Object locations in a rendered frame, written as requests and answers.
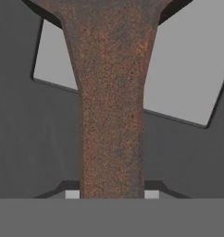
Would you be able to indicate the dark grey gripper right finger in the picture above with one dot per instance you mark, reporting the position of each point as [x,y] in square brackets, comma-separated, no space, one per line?
[155,189]

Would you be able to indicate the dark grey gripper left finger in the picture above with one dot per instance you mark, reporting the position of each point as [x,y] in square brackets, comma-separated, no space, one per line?
[69,189]

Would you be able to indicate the grey sink basin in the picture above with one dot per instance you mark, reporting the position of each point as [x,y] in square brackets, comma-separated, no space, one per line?
[184,71]

